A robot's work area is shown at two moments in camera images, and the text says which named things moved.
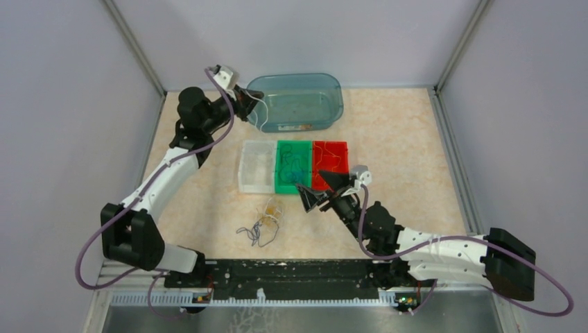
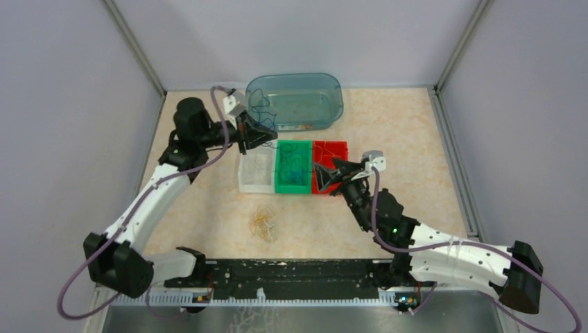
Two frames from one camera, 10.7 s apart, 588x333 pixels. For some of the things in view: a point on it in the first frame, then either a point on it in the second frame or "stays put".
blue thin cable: [296, 176] stays put
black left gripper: [242, 103] to [253, 136]
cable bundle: [274, 211] to [263, 224]
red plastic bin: [330, 155] stays put
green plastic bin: [293, 165] stays put
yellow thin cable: [325, 148] stays put
